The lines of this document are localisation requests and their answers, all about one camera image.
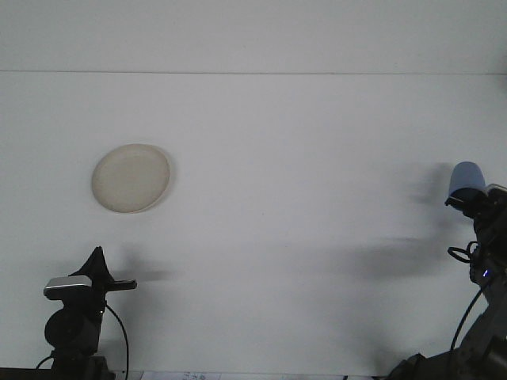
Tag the pale blue cup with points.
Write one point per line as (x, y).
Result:
(467, 176)

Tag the pale round plate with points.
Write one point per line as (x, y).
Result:
(130, 178)

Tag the grey gripper camera box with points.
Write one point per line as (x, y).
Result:
(493, 188)
(67, 286)

